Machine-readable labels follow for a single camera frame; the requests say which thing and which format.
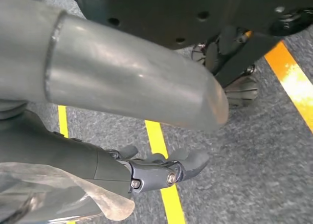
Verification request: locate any black robot lower leg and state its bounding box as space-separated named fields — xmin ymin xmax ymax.
xmin=192 ymin=24 xmax=281 ymax=89

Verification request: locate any black robot plate with holes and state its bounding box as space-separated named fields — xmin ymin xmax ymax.
xmin=46 ymin=0 xmax=313 ymax=50

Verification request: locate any pale translucent plastic cover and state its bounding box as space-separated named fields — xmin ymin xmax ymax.
xmin=0 ymin=161 xmax=136 ymax=224

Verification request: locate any black braided cable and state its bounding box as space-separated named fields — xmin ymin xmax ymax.
xmin=0 ymin=196 xmax=34 ymax=224

